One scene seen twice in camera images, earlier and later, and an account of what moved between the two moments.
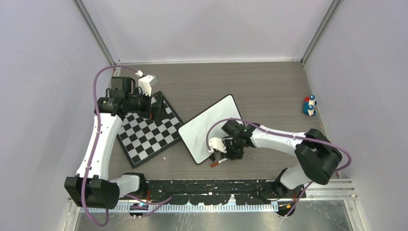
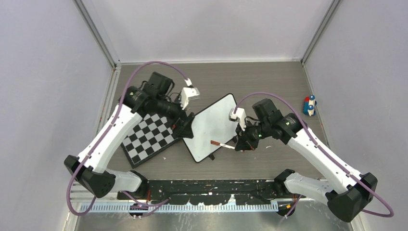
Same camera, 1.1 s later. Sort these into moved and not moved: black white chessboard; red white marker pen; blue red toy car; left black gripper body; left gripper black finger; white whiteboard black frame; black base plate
Moved: left gripper black finger; left black gripper body; red white marker pen
Not moved: blue red toy car; black base plate; black white chessboard; white whiteboard black frame
